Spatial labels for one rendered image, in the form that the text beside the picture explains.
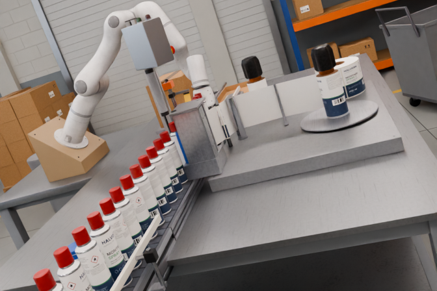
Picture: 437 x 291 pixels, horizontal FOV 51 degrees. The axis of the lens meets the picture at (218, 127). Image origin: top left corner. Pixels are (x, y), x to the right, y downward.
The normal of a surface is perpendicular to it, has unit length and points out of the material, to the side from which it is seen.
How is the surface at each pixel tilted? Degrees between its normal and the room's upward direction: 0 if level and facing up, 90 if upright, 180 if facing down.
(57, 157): 90
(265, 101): 90
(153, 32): 90
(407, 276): 0
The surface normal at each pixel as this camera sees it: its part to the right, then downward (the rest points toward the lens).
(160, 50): 0.66, -0.01
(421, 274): -0.31, -0.91
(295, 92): -0.29, 0.35
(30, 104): -0.06, 0.29
